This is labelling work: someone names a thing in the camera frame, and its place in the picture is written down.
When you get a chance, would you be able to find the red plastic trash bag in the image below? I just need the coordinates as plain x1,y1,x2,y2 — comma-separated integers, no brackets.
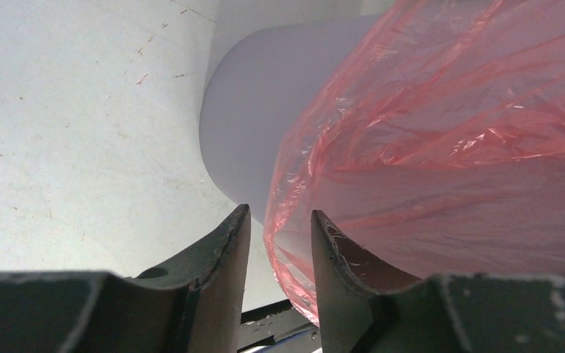
263,1,565,323

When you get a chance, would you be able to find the white plastic trash bin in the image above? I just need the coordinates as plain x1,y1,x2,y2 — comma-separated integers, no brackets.
199,15,377,222

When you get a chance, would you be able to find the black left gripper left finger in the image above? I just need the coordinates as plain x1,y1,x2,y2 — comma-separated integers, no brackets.
0,204,251,352

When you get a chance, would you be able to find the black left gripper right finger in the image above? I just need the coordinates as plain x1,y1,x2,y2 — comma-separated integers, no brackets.
311,210,565,352

